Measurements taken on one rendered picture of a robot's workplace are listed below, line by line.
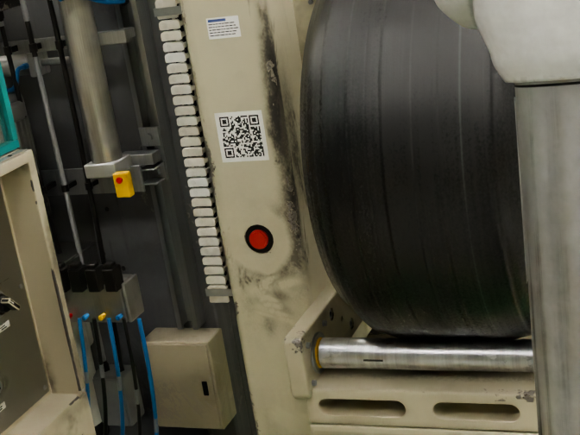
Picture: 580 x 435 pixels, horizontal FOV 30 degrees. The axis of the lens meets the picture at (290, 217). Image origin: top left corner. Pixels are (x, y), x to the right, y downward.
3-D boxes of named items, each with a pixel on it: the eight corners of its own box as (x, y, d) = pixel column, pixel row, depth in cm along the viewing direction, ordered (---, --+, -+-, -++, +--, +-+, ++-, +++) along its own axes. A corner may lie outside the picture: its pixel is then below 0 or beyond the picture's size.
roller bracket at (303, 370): (292, 400, 157) (281, 339, 154) (367, 293, 192) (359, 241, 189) (313, 401, 156) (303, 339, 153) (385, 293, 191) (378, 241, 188)
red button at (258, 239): (249, 249, 163) (247, 230, 162) (254, 245, 165) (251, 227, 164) (268, 249, 162) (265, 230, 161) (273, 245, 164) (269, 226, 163)
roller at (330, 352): (312, 373, 158) (308, 345, 157) (322, 359, 162) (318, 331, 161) (557, 379, 145) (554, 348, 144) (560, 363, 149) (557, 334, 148)
